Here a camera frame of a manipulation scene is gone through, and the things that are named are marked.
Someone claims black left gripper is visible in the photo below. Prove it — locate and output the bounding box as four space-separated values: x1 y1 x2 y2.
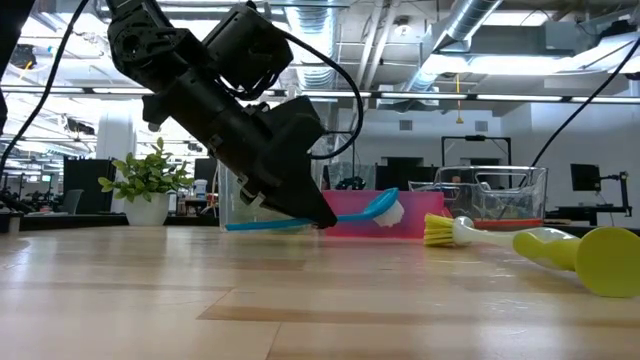
141 68 340 231

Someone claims blue dish brush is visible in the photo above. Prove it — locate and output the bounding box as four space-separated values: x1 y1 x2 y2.
224 187 406 233

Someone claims yellow-green dish brush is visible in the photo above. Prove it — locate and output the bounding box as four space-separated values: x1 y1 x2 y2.
423 212 640 300

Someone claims tall clear plastic bin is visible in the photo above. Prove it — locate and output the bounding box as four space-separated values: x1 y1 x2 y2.
217 133 330 234

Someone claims red plastic tray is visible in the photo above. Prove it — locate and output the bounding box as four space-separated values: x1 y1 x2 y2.
322 188 445 240

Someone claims green potted plant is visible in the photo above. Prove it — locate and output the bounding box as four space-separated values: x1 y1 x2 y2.
97 136 196 227

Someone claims dark office partition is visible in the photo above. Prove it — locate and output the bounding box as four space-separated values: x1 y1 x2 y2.
63 158 118 215

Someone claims grey office chair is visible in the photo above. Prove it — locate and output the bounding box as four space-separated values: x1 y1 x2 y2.
54 188 85 215

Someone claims small black monitor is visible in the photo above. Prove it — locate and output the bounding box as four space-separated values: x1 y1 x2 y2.
570 163 603 193

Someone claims black monitor stand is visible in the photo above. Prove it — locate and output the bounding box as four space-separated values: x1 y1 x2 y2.
598 170 634 217

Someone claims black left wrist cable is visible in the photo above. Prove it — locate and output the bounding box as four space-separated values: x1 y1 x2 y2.
269 29 365 161

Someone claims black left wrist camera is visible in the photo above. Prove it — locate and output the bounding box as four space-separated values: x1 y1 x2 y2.
202 3 295 100

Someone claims black frame stand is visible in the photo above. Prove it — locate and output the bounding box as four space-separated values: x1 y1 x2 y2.
440 134 513 169

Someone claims clear bin with handles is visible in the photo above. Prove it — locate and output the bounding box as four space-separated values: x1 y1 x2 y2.
408 164 550 233

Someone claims black aluminium table frame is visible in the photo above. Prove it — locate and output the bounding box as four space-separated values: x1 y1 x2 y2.
19 213 221 233

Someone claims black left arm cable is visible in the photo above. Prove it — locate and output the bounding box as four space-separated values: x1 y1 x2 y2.
0 0 90 169

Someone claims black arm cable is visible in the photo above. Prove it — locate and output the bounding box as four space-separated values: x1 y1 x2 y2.
0 0 90 169
529 35 640 169

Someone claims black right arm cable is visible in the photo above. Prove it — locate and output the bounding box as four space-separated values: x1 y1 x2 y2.
529 35 640 169

